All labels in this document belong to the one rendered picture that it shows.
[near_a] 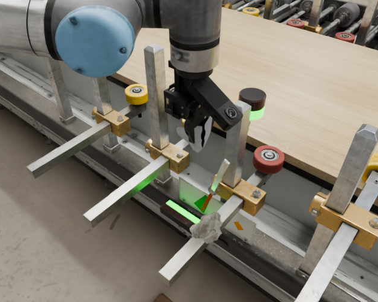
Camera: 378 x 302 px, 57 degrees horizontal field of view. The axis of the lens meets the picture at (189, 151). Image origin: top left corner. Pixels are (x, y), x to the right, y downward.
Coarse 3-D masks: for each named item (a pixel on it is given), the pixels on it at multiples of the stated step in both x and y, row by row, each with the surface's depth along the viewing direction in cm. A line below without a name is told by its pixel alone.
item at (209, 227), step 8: (208, 216) 81; (216, 216) 80; (200, 224) 78; (208, 224) 78; (216, 224) 78; (192, 232) 78; (200, 232) 77; (208, 232) 78; (216, 232) 77; (208, 240) 76
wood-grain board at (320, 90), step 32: (160, 32) 150; (224, 32) 150; (256, 32) 150; (288, 32) 150; (128, 64) 129; (224, 64) 129; (256, 64) 129; (288, 64) 129; (320, 64) 129; (352, 64) 129; (288, 96) 113; (320, 96) 113; (352, 96) 113; (256, 128) 100; (288, 128) 100; (320, 128) 100; (352, 128) 100; (288, 160) 93; (320, 160) 90
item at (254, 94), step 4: (248, 88) 77; (252, 88) 77; (244, 92) 76; (248, 92) 76; (252, 92) 76; (256, 92) 76; (260, 92) 76; (244, 96) 75; (248, 96) 75; (252, 96) 75; (256, 96) 75; (260, 96) 75; (264, 96) 75; (248, 100) 74; (252, 100) 74; (256, 100) 74; (260, 100) 74; (248, 128) 78
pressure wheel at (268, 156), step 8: (256, 152) 92; (264, 152) 92; (272, 152) 92; (280, 152) 92; (256, 160) 90; (264, 160) 89; (272, 160) 90; (280, 160) 89; (256, 168) 91; (264, 168) 89; (272, 168) 89; (280, 168) 90; (264, 184) 98
